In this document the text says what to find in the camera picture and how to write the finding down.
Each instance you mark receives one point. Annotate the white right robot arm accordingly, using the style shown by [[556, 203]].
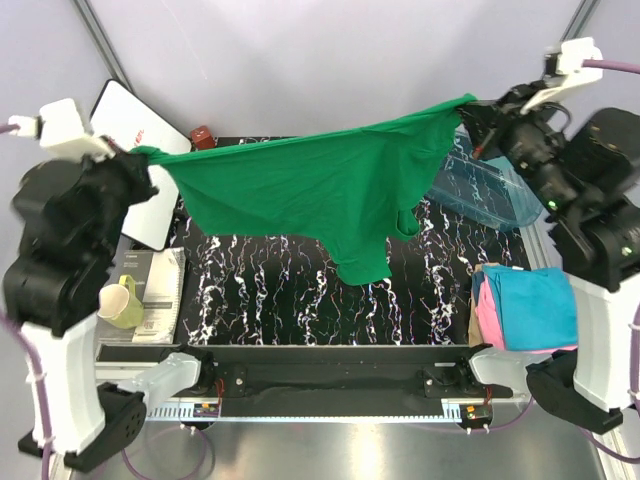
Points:
[[582, 182]]

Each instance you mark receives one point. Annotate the green t-shirt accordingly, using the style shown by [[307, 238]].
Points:
[[350, 190]]

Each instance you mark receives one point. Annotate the clear blue plastic bin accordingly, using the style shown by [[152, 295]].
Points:
[[490, 193]]

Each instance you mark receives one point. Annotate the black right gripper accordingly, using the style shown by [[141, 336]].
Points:
[[490, 122]]

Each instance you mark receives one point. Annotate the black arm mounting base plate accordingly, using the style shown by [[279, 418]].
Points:
[[346, 382]]

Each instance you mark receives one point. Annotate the folded pink t-shirt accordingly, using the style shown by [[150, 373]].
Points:
[[528, 332]]

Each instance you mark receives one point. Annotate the yellow-green mug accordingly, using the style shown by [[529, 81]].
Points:
[[119, 305]]

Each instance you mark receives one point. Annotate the folded tan t-shirt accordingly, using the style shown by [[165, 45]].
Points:
[[475, 333]]

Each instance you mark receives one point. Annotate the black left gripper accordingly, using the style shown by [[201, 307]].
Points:
[[130, 165]]

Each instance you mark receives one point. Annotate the white slotted cable duct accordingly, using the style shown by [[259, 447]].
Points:
[[185, 411]]

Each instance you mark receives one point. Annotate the folded blue t-shirt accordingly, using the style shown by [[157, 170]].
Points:
[[544, 291]]

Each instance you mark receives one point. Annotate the white whiteboard with red writing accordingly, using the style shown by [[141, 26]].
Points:
[[129, 123]]

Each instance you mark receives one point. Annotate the spiral bound manual booklet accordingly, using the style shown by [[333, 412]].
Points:
[[159, 281]]

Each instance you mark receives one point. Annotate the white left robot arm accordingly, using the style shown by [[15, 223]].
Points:
[[73, 212]]

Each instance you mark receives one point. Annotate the small red-brown box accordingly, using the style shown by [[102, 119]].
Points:
[[202, 138]]

